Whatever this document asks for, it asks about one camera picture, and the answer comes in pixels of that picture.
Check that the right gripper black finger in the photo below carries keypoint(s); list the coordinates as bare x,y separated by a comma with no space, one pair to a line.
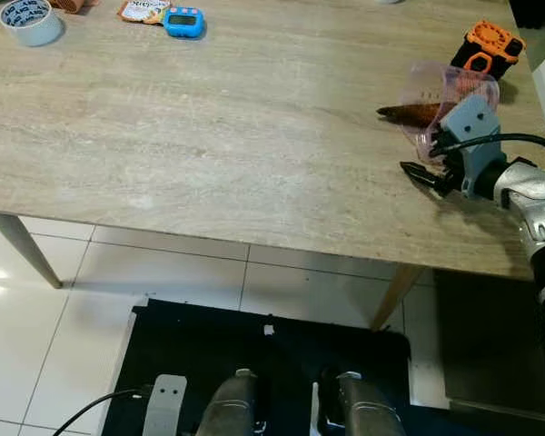
422,173
431,184

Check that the orange carrot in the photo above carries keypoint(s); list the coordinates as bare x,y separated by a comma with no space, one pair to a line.
409,115

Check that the pink transparent measuring jug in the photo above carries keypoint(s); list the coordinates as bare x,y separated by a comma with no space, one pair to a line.
463,91

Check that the orange black tool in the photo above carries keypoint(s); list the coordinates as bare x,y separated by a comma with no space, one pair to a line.
488,50

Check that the light wooden table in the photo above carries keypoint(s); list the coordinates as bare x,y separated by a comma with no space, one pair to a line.
209,136

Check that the small white tape piece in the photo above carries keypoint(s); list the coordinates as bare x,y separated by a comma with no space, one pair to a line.
268,330

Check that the black floor mat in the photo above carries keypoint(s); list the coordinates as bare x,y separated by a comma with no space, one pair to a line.
291,363

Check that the grey right robot leg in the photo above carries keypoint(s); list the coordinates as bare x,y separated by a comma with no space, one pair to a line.
363,409

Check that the grey robot leg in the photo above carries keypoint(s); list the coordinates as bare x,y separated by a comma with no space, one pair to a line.
363,409
227,409

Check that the blue digital timer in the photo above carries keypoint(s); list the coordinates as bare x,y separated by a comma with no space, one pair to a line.
183,22

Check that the grey left robot leg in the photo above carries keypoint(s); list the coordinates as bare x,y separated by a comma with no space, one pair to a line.
227,409

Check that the printed snack packet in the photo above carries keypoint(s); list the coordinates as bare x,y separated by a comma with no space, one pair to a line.
143,11

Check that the peach plastic cup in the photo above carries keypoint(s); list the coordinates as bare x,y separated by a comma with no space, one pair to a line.
73,4

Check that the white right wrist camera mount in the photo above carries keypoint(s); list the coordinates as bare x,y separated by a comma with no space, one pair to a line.
477,145

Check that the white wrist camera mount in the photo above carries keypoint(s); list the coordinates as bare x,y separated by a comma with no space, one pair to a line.
163,404
477,145

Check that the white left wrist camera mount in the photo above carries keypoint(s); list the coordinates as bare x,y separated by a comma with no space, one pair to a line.
163,404

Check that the grey duct tape roll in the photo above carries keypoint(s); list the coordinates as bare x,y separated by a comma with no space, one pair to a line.
32,23

